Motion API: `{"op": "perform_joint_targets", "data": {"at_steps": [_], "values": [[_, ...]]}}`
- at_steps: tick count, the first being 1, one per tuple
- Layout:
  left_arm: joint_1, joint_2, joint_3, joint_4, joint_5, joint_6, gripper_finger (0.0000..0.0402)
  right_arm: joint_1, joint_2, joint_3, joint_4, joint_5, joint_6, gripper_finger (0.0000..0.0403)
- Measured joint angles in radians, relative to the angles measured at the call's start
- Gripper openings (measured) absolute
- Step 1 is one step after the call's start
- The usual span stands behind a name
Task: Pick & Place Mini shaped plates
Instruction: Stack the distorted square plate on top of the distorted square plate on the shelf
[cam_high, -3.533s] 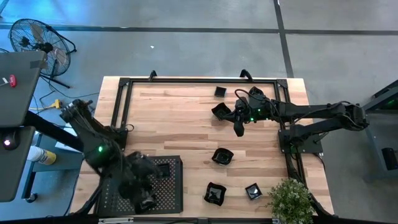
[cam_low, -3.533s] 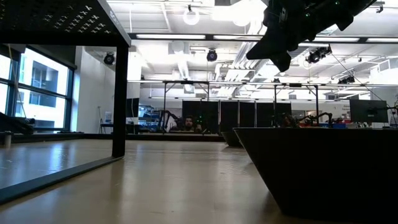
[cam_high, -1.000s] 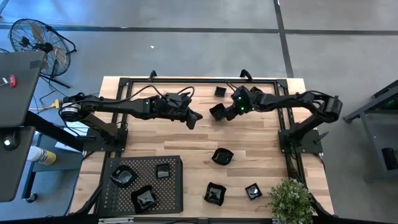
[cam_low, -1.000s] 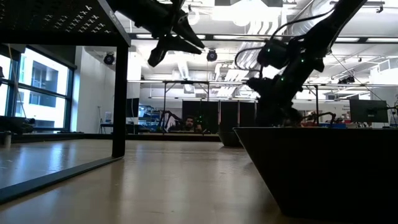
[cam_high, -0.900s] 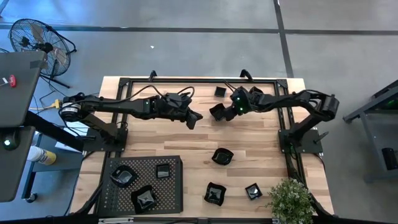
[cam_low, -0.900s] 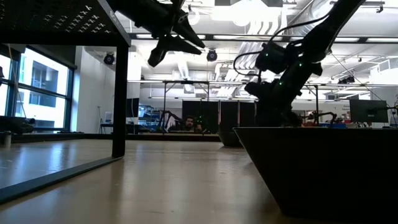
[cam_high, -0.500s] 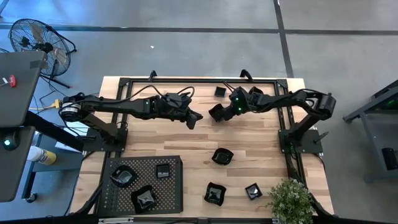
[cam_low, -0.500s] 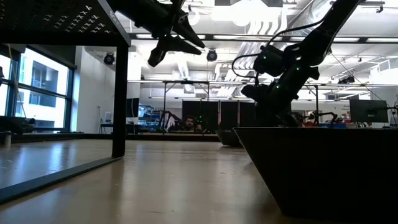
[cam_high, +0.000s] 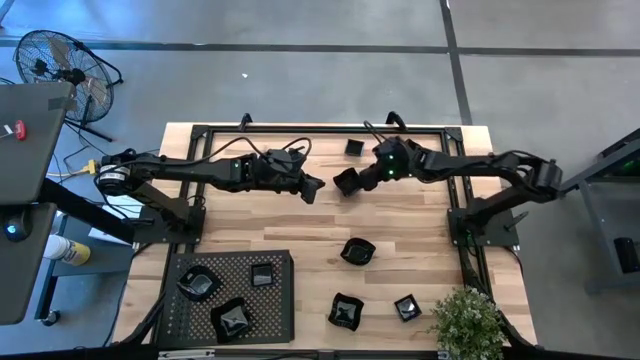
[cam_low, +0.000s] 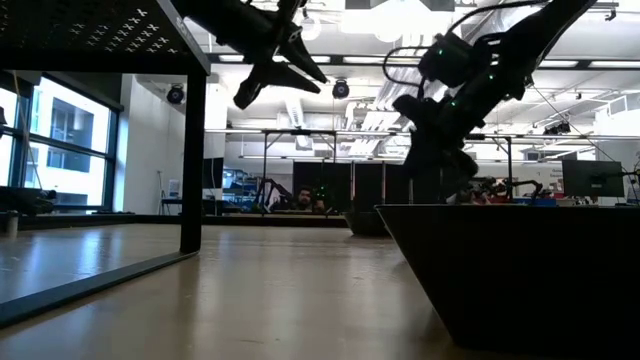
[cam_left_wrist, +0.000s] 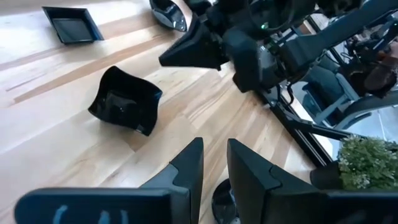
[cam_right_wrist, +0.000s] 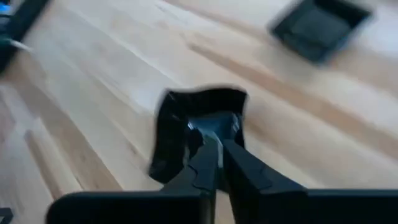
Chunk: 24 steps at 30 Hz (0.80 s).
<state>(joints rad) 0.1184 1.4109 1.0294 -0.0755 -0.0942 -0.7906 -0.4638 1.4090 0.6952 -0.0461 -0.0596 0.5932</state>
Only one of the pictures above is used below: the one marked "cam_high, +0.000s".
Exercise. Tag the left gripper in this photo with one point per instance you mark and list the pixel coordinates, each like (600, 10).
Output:
(270, 182)

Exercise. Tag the small black square mini plate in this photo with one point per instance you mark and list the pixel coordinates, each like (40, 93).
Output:
(261, 275)
(354, 147)
(407, 308)

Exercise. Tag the green potted plant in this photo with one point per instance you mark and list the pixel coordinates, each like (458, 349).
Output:
(467, 325)

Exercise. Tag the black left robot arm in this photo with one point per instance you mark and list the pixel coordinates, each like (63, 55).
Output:
(190, 170)

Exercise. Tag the white yellow spray can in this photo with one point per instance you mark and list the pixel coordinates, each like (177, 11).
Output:
(70, 251)

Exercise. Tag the black floor fan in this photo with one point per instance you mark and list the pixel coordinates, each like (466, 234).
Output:
(65, 75)

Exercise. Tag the black rounded mini plate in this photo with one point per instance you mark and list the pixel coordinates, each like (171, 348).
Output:
(358, 251)
(199, 283)

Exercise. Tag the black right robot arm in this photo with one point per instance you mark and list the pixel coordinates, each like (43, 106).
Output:
(475, 162)

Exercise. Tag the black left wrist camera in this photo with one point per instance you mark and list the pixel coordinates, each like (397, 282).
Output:
(282, 161)

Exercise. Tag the grey desk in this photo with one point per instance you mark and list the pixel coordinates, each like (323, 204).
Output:
(30, 145)

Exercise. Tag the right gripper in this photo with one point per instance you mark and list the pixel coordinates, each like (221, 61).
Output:
(395, 165)

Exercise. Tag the black perforated metal rack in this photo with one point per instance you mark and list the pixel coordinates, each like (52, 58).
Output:
(280, 320)

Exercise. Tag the black computer mouse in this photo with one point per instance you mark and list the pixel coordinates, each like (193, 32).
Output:
(19, 225)

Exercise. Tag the yellow power plug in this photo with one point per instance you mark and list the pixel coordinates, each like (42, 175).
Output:
(91, 166)

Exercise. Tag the grey equipment cart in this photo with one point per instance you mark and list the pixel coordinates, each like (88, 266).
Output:
(607, 220)

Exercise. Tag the small red object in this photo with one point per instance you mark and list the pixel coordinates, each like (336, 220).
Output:
(20, 130)

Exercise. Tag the grey wheeled stand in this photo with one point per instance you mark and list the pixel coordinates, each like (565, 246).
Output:
(85, 260)

